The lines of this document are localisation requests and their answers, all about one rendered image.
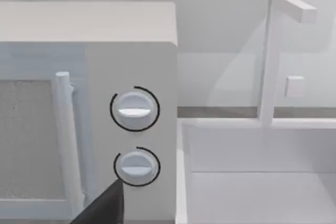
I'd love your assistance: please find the microwave door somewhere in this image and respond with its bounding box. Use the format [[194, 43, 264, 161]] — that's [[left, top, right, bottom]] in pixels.
[[0, 45, 91, 222]]

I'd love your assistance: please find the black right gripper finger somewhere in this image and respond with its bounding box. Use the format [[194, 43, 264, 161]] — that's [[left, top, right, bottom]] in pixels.
[[68, 178, 124, 224]]

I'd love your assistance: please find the tall white tap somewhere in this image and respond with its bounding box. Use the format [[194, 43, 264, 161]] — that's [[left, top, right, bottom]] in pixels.
[[257, 0, 318, 127]]

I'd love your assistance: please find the pale microwave oven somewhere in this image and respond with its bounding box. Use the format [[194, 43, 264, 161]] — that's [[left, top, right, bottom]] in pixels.
[[0, 1, 179, 224]]

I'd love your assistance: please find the white microwave door handle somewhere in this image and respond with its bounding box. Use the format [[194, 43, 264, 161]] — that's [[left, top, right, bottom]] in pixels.
[[55, 71, 86, 216]]

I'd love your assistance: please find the white microwave knob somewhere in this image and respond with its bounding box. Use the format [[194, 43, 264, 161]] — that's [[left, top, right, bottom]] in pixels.
[[117, 152, 158, 182], [112, 91, 155, 125]]

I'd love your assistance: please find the white sink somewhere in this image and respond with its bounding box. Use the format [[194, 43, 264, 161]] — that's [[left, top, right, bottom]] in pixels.
[[175, 115, 336, 224]]

